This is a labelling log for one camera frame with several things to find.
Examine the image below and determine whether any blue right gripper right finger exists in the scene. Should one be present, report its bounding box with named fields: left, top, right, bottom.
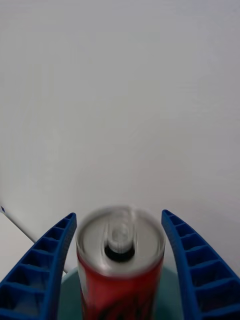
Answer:
left=161, top=209, right=240, bottom=320

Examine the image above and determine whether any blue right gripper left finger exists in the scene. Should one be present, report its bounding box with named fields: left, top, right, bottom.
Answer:
left=0, top=212, right=77, bottom=320

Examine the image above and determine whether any red drink can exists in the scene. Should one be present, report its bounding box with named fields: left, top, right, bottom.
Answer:
left=75, top=205, right=167, bottom=320

